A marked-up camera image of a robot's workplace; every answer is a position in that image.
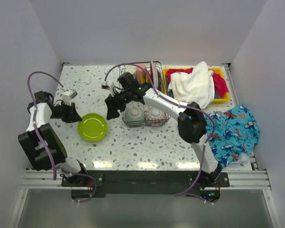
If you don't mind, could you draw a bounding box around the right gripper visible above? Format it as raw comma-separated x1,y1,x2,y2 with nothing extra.
105,89,133,120

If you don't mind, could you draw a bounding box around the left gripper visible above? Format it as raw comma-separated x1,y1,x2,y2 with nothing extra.
50,101,82,124

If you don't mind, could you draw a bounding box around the light blue bowl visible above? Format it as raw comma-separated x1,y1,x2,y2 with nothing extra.
125,107,145,122

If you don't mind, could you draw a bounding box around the wire dish rack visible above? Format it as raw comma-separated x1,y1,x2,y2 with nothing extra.
119,61,170,128

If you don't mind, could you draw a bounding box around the blue patterned bowl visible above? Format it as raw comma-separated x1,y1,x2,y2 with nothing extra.
145,107,166,127

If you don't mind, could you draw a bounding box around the metal cup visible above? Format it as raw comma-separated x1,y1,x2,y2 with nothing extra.
124,66,136,77

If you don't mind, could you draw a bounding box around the pink cup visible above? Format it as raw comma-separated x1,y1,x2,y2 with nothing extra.
136,64,146,84

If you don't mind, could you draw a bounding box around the yellow patterned plate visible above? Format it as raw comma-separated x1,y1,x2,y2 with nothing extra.
144,74,151,84
157,69,164,93

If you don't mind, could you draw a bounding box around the red and blue plate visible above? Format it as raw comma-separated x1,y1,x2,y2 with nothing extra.
150,61,157,88

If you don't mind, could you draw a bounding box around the red bowl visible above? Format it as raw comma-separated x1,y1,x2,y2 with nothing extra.
156,69,162,90

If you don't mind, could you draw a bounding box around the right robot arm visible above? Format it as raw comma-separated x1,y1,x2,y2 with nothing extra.
101,73,222,187

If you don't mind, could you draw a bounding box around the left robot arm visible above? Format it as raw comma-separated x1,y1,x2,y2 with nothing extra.
18,90,89,186

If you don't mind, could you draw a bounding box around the white towel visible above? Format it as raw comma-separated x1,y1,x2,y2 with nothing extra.
168,61,215,109

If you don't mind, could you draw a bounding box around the yellow plastic bin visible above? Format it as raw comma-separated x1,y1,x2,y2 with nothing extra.
163,67,230,105

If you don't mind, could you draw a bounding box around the red cloth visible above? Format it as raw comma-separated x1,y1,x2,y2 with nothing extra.
163,68,229,99

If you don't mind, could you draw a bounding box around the blue patterned cloth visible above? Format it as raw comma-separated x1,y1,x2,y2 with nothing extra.
206,104,260,168

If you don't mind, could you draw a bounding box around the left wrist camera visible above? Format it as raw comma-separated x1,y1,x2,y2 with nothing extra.
61,89,77,104

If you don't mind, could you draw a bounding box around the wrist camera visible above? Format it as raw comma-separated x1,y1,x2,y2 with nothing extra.
101,81,115,90
61,89,77,104

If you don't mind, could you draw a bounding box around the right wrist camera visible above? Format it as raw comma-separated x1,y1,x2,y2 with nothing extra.
101,81,115,90

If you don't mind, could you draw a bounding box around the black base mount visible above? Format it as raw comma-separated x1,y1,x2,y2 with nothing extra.
61,171,230,202

